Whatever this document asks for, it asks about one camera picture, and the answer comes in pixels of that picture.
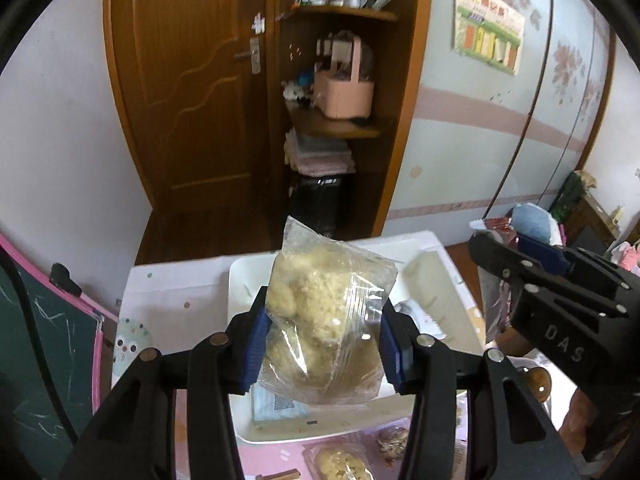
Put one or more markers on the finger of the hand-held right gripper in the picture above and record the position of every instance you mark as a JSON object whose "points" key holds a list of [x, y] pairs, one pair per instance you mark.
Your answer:
{"points": [[505, 265], [542, 255]]}

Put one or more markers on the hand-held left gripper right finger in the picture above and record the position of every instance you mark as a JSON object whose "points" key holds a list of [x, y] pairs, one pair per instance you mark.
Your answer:
{"points": [[395, 355]]}

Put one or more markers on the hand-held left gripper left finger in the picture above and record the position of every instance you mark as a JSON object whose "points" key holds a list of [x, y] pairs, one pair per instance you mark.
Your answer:
{"points": [[252, 345]]}

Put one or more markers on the white plastic bin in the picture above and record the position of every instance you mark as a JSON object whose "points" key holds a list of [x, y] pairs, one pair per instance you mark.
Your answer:
{"points": [[240, 285]]}

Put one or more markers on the clear bag of puffed rice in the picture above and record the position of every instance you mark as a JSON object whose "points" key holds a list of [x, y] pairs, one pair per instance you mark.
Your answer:
{"points": [[315, 300], [340, 462]]}

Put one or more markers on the blue cushion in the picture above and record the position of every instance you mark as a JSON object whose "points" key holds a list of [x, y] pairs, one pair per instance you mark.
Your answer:
{"points": [[535, 220]]}

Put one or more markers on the dark wooden cabinet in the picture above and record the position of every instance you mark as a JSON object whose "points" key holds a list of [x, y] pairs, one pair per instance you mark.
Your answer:
{"points": [[595, 225]]}

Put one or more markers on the light blue packet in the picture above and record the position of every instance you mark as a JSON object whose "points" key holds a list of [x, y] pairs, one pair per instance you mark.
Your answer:
{"points": [[280, 402]]}

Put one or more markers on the pink cloth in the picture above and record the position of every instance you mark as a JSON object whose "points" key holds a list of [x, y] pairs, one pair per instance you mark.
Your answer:
{"points": [[627, 257]]}

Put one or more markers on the clear packet of nut snack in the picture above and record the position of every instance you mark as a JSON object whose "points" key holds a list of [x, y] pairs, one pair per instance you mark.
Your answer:
{"points": [[392, 442]]}

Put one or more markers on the pink printed table mat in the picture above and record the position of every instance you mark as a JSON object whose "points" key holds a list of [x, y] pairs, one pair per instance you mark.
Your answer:
{"points": [[165, 290]]}

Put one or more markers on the brown snack sticks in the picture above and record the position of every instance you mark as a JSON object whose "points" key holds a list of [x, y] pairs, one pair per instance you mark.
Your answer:
{"points": [[280, 474]]}

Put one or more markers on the pale floral wardrobe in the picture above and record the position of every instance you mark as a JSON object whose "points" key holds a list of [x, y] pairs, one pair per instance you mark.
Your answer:
{"points": [[475, 135]]}

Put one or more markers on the black storage box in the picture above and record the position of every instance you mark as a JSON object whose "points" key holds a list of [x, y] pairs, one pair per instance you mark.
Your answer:
{"points": [[320, 205]]}

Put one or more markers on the wooden corner shelf unit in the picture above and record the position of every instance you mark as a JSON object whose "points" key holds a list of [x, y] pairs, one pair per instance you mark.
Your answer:
{"points": [[400, 110]]}

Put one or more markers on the black clip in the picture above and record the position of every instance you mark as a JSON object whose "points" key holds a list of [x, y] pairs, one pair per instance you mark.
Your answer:
{"points": [[65, 277]]}

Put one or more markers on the stack of folded towels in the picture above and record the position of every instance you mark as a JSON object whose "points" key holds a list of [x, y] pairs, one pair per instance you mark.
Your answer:
{"points": [[320, 152]]}

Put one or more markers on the small blue and white toys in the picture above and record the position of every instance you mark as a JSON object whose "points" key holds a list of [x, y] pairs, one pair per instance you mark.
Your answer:
{"points": [[297, 87]]}

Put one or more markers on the brown wooden door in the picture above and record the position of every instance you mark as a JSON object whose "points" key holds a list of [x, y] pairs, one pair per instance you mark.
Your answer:
{"points": [[190, 85]]}

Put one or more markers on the green chalkboard with pink frame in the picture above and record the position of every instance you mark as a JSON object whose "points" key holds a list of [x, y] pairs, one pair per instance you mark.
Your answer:
{"points": [[50, 360]]}

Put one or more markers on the colourful wall poster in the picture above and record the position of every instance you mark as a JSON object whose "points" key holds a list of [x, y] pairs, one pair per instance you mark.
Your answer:
{"points": [[487, 25]]}

